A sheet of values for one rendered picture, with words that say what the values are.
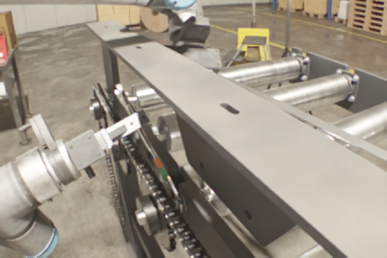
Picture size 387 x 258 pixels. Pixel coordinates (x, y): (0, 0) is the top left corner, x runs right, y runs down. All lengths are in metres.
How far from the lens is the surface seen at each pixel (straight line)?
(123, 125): 0.53
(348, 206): 0.21
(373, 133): 0.97
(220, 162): 0.43
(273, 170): 0.23
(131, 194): 1.33
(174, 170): 0.62
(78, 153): 0.48
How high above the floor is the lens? 1.30
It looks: 26 degrees down
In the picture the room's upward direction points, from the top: 2 degrees counter-clockwise
